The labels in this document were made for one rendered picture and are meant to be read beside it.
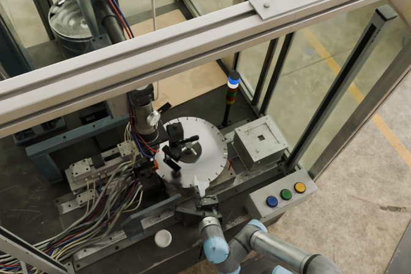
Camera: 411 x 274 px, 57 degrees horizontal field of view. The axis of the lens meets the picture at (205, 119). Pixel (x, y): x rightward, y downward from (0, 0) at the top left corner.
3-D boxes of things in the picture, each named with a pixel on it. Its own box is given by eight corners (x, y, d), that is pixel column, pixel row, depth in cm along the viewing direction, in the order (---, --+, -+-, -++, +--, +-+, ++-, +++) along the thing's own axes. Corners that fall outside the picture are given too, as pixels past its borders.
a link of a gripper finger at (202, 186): (206, 174, 151) (211, 196, 147) (191, 176, 150) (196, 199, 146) (207, 171, 148) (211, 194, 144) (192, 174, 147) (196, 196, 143)
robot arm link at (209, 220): (200, 241, 134) (199, 224, 130) (199, 233, 138) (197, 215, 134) (222, 238, 135) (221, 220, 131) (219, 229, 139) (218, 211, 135)
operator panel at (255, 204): (295, 179, 180) (304, 167, 167) (308, 200, 175) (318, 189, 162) (243, 205, 172) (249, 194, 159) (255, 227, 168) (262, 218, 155)
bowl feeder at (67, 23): (114, 33, 217) (103, -17, 186) (134, 73, 204) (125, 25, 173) (60, 51, 209) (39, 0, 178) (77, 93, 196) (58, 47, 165)
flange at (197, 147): (184, 134, 165) (184, 131, 163) (206, 146, 163) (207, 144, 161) (170, 154, 160) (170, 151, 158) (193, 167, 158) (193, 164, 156)
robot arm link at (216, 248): (211, 270, 125) (202, 253, 121) (206, 245, 135) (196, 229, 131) (233, 259, 125) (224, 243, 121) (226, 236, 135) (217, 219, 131)
